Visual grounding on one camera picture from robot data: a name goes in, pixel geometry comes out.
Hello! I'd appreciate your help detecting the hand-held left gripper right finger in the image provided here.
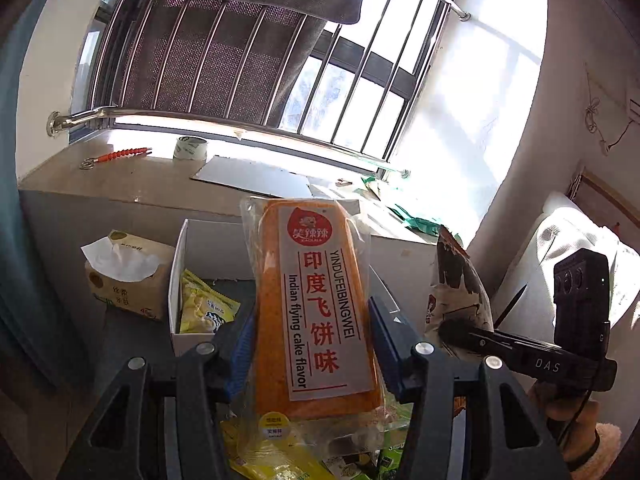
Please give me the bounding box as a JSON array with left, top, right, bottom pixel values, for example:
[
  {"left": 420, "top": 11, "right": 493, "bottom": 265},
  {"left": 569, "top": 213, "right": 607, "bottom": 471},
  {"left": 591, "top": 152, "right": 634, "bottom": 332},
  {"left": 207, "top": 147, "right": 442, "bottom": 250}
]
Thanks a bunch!
[{"left": 367, "top": 296, "right": 571, "bottom": 480}]

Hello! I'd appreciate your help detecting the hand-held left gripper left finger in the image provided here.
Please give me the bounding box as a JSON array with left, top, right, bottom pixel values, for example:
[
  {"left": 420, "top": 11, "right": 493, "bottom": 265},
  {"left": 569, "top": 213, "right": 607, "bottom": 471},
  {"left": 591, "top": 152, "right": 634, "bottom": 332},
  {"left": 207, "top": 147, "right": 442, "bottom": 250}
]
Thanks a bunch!
[{"left": 75, "top": 307, "right": 259, "bottom": 480}]

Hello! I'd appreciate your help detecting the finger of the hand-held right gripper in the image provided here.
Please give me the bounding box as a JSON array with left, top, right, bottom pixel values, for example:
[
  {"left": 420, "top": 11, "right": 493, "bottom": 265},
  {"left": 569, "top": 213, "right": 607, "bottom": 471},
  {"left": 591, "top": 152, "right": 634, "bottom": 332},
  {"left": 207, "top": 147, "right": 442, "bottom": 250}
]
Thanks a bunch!
[
  {"left": 438, "top": 317, "right": 521, "bottom": 363},
  {"left": 494, "top": 284, "right": 529, "bottom": 332}
]

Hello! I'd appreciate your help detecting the brown and white snack packet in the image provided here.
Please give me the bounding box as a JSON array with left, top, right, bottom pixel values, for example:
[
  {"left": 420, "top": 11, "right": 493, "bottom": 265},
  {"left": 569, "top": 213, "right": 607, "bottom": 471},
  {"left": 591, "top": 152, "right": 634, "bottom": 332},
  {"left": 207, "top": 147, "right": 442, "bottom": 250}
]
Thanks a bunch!
[{"left": 423, "top": 225, "right": 497, "bottom": 347}]

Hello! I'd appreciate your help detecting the white cardboard box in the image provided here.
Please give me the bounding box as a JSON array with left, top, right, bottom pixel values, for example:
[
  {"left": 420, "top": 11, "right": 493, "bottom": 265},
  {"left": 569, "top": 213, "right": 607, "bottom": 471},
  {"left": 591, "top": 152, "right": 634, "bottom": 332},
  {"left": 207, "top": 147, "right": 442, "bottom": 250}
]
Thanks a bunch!
[{"left": 167, "top": 217, "right": 373, "bottom": 357}]

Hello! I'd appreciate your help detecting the orange cake snack packet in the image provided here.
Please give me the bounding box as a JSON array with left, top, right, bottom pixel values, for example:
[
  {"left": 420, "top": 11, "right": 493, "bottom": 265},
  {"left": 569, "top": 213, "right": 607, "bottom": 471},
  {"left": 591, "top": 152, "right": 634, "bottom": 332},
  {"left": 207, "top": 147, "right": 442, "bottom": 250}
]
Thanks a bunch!
[{"left": 240, "top": 196, "right": 387, "bottom": 428}]

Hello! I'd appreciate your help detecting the person's right forearm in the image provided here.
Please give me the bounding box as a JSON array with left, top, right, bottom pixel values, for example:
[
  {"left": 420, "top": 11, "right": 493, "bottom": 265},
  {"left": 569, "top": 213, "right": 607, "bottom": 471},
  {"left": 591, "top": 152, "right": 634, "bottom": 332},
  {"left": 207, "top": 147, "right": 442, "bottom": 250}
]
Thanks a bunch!
[{"left": 560, "top": 417, "right": 624, "bottom": 480}]

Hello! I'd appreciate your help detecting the person's right hand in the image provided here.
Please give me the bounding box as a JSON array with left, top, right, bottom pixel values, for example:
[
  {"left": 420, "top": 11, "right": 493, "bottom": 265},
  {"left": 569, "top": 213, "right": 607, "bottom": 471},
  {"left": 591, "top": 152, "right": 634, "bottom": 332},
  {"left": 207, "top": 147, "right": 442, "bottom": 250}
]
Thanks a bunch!
[{"left": 529, "top": 382, "right": 602, "bottom": 443}]

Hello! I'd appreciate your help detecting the yellow-green snack packet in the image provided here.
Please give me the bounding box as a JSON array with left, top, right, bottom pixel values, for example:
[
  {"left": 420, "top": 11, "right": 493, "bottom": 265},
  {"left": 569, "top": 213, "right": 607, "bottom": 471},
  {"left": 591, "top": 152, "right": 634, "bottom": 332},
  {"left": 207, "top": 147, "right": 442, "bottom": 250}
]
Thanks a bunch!
[{"left": 178, "top": 268, "right": 242, "bottom": 336}]

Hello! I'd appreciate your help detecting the white pillow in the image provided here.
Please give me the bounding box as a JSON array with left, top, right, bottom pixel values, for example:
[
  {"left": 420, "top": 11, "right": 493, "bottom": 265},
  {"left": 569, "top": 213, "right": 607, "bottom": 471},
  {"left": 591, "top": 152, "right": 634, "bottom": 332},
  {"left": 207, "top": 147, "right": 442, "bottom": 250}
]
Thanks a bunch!
[{"left": 529, "top": 191, "right": 640, "bottom": 346}]

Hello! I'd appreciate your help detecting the yellow snack packet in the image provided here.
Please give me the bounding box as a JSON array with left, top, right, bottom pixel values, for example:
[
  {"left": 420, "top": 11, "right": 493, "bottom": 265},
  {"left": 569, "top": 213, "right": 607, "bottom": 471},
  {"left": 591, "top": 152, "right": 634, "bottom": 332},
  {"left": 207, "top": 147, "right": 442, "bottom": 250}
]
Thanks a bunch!
[{"left": 220, "top": 414, "right": 321, "bottom": 480}]

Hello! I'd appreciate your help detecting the wooden bed headboard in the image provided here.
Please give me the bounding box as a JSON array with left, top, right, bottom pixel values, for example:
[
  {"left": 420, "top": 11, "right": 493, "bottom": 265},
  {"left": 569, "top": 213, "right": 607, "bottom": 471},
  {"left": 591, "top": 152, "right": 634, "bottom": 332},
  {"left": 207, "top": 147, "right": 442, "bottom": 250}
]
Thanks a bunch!
[{"left": 569, "top": 160, "right": 640, "bottom": 246}]

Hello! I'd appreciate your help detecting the green snack packet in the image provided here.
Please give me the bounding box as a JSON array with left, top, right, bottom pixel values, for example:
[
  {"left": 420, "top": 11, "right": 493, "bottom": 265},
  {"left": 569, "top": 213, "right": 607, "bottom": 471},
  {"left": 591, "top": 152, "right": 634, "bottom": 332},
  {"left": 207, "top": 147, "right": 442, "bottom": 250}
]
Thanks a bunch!
[{"left": 375, "top": 440, "right": 412, "bottom": 480}]

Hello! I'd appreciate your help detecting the green plastic wrapping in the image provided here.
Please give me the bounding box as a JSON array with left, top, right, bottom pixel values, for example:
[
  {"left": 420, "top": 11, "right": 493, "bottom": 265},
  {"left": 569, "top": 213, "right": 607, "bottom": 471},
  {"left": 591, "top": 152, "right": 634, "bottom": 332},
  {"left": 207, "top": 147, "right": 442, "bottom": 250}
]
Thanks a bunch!
[{"left": 359, "top": 175, "right": 443, "bottom": 237}]

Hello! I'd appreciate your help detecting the beige tissue box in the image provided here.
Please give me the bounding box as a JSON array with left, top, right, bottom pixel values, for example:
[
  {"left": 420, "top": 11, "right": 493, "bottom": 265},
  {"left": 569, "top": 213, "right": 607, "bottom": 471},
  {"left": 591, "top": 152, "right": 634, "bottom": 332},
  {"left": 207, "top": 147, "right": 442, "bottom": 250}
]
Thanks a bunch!
[{"left": 80, "top": 229, "right": 176, "bottom": 322}]

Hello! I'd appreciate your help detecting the grey cardboard sheet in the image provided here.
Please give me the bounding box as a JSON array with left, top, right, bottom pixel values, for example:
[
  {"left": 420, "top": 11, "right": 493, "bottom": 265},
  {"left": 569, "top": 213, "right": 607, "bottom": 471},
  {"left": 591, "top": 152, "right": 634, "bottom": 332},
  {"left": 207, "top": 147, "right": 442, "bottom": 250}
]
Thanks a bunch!
[{"left": 189, "top": 155, "right": 314, "bottom": 199}]

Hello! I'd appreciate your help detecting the clear tape roll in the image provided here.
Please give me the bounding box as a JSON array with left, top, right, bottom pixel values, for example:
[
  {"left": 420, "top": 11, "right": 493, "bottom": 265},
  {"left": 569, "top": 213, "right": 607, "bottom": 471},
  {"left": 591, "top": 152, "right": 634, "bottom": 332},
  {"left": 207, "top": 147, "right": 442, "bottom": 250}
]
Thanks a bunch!
[{"left": 172, "top": 135, "right": 209, "bottom": 162}]

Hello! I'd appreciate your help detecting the beige window ledge cabinet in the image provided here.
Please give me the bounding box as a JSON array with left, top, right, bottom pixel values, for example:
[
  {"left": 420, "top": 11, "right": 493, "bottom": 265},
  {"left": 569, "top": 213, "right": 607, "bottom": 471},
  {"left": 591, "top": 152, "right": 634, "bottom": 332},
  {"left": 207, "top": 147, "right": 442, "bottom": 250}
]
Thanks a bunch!
[{"left": 16, "top": 129, "right": 443, "bottom": 321}]

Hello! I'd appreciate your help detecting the orange beaded hook tool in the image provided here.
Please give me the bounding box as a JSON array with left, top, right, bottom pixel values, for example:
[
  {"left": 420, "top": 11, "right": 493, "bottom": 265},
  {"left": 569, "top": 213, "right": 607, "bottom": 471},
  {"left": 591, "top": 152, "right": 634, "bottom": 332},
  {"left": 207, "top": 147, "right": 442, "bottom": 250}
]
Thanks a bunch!
[{"left": 79, "top": 146, "right": 153, "bottom": 170}]

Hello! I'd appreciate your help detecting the blue-grey curtain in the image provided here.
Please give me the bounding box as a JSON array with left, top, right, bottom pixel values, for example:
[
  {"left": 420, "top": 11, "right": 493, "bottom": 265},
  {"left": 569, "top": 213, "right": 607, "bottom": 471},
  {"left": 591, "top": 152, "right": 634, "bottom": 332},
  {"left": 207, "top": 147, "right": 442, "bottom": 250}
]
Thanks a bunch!
[{"left": 0, "top": 5, "right": 86, "bottom": 376}]

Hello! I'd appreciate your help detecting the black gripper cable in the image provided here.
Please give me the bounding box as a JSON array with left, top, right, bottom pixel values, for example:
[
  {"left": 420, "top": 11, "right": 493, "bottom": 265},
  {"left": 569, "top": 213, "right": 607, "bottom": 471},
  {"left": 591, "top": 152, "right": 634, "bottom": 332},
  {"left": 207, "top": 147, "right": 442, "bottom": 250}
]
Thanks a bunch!
[{"left": 549, "top": 389, "right": 593, "bottom": 473}]

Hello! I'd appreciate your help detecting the wall cable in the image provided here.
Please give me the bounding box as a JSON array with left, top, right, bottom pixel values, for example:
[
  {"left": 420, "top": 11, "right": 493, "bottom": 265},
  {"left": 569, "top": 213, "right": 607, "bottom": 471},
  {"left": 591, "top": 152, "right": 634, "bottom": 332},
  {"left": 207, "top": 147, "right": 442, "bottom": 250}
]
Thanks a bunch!
[{"left": 584, "top": 69, "right": 640, "bottom": 157}]

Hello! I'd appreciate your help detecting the metal window guard rail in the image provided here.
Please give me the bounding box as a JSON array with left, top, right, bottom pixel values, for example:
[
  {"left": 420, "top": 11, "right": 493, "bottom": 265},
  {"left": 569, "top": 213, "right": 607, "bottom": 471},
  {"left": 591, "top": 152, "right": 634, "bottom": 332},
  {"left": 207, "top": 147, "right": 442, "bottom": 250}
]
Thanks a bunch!
[{"left": 47, "top": 0, "right": 472, "bottom": 182}]

